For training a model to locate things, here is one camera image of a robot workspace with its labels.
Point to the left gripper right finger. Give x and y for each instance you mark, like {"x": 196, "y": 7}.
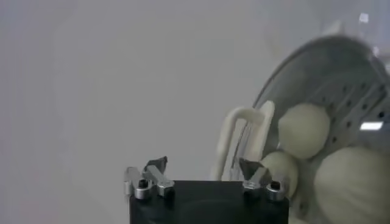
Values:
{"x": 254, "y": 178}

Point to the white steamed baozi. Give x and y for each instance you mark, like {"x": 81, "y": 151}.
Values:
{"x": 283, "y": 165}
{"x": 304, "y": 131}
{"x": 353, "y": 185}

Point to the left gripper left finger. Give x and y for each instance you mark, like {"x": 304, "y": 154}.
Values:
{"x": 160, "y": 181}

